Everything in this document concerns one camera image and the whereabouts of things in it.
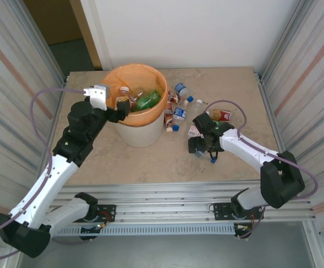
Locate soda water bottle blue cap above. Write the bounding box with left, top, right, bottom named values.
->
left=192, top=147, right=217, bottom=164

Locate clear bottle red print label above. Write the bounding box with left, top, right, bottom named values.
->
left=185, top=124, right=204, bottom=138

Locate crushed green plastic bottle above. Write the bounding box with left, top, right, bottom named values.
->
left=142, top=89, right=163, bottom=108
left=132, top=96, right=151, bottom=113

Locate blue label water bottle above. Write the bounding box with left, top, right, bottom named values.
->
left=173, top=82, right=195, bottom=103
left=172, top=107, right=189, bottom=132

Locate white waste bin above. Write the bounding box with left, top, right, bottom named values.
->
left=113, top=108, right=168, bottom=148

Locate orange plastic bin liner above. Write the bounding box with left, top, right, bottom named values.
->
left=99, top=63, right=170, bottom=127

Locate brown wooden door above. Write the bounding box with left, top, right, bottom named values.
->
left=69, top=0, right=103, bottom=71

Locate black right wrist wire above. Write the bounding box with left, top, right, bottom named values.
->
left=207, top=150, right=221, bottom=165

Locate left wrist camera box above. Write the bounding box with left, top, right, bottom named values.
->
left=83, top=84, right=112, bottom=110

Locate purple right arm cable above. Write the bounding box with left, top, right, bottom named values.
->
left=205, top=99, right=318, bottom=240

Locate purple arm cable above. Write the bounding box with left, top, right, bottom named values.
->
left=205, top=99, right=318, bottom=240
left=0, top=88, right=93, bottom=262

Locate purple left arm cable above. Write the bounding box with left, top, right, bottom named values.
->
left=0, top=88, right=93, bottom=262

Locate aluminium rail frame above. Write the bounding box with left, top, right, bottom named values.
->
left=13, top=181, right=317, bottom=227

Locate aluminium frame upright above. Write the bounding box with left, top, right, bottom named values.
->
left=260, top=0, right=313, bottom=84
left=16, top=0, right=69, bottom=86

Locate red power wire with connector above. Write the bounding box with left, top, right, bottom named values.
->
left=96, top=210, right=115, bottom=229
left=235, top=213, right=256, bottom=232

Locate grey slotted cable duct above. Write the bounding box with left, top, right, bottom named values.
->
left=24, top=224, right=236, bottom=237

